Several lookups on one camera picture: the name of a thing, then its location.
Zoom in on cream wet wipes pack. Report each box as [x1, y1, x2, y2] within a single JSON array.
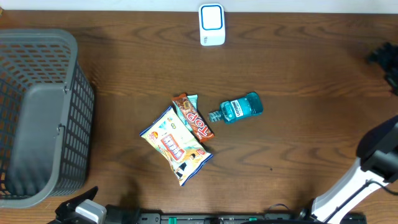
[[140, 106, 213, 186]]

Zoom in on orange chocolate bar wrapper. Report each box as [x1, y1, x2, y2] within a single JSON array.
[[174, 93, 215, 142]]

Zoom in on mint green small packet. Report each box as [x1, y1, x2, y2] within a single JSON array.
[[172, 95, 198, 132]]

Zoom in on blue mouthwash bottle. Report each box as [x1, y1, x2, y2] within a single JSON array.
[[208, 92, 264, 124]]

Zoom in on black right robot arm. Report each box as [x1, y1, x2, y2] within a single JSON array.
[[300, 116, 397, 223]]

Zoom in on white barcode scanner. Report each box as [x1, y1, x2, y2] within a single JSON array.
[[198, 3, 226, 46]]

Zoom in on grey plastic basket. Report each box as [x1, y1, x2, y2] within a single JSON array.
[[1, 29, 95, 208]]

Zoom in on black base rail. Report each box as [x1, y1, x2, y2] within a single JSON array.
[[136, 211, 368, 224]]

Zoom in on black right camera cable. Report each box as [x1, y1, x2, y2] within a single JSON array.
[[323, 179, 398, 224]]

